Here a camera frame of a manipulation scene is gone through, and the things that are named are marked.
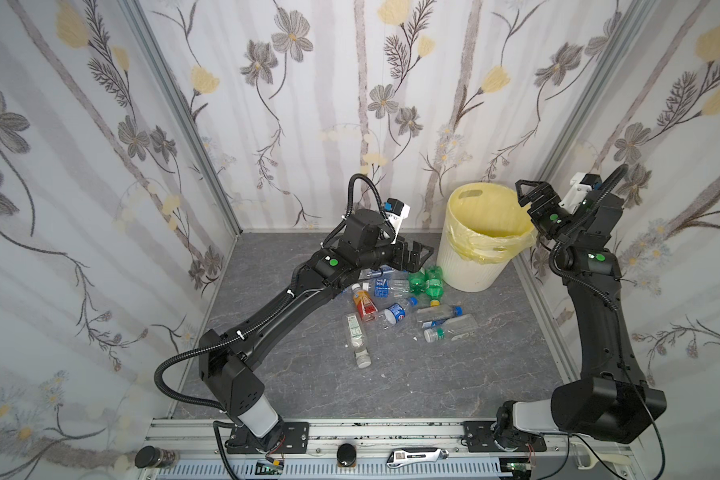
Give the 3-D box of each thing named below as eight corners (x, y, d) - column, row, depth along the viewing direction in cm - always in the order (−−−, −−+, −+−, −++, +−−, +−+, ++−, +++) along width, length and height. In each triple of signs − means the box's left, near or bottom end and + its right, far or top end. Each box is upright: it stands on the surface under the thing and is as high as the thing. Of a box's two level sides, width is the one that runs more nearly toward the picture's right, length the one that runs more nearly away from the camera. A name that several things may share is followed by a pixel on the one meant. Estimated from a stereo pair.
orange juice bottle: (365, 325, 95) (365, 318, 91) (348, 294, 103) (348, 286, 99) (378, 319, 97) (379, 312, 93) (361, 289, 104) (361, 281, 100)
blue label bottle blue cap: (393, 326, 93) (394, 322, 91) (381, 314, 96) (382, 310, 94) (419, 305, 98) (420, 301, 96) (408, 294, 101) (408, 290, 99)
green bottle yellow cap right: (425, 308, 100) (428, 300, 96) (425, 272, 110) (427, 264, 106) (441, 310, 100) (444, 302, 96) (439, 274, 110) (442, 265, 105)
